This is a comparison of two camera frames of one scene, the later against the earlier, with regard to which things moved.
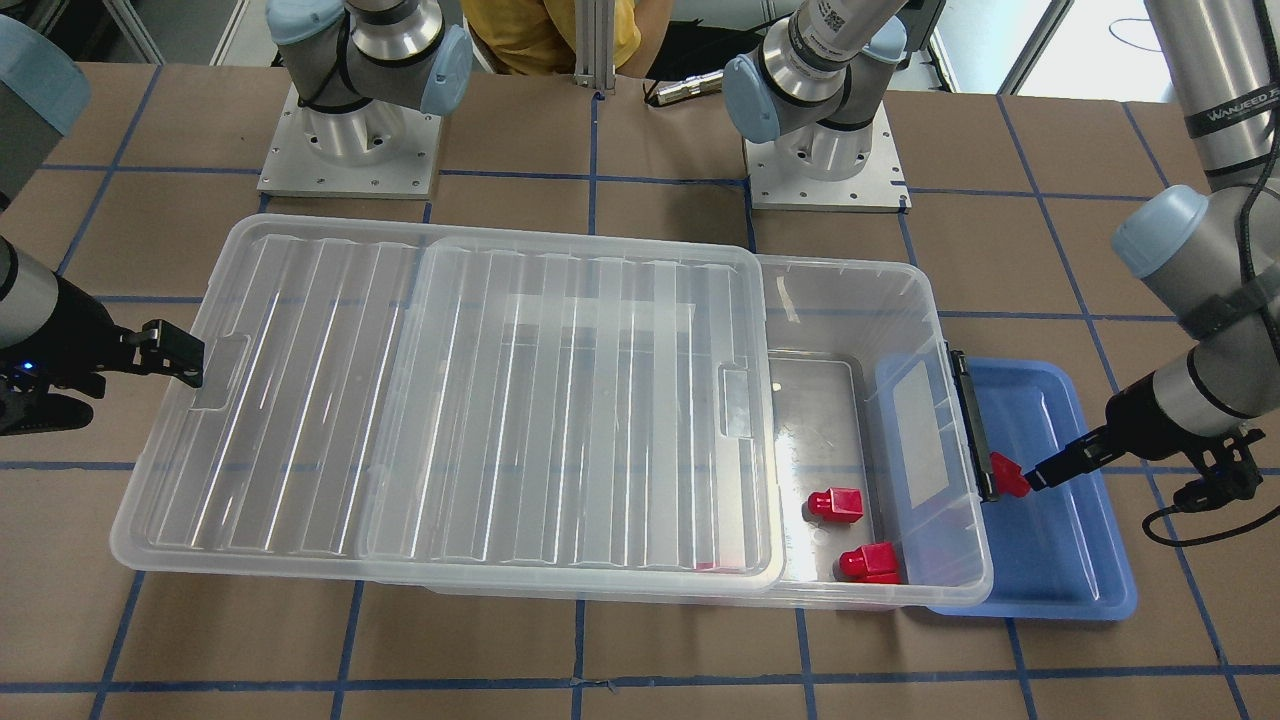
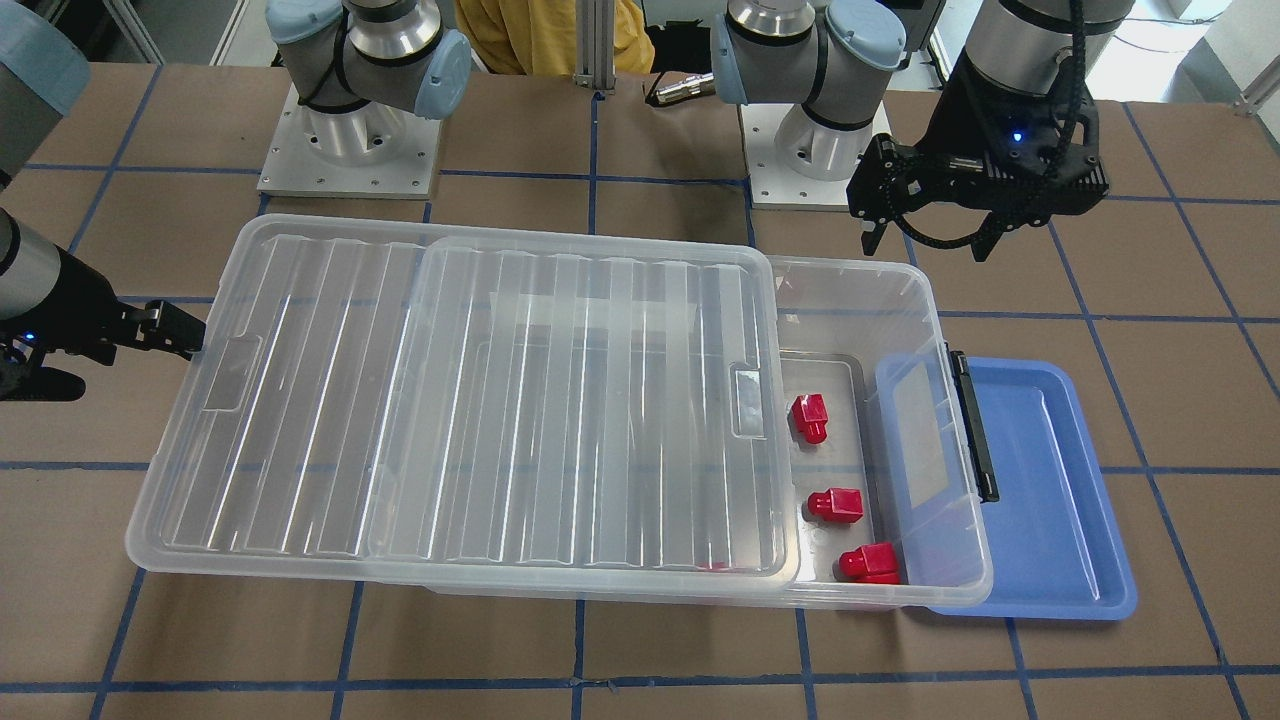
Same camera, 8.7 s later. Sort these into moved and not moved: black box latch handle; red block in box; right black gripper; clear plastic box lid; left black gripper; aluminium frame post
Moved: clear plastic box lid; left black gripper; right black gripper
Not moved: aluminium frame post; red block in box; black box latch handle
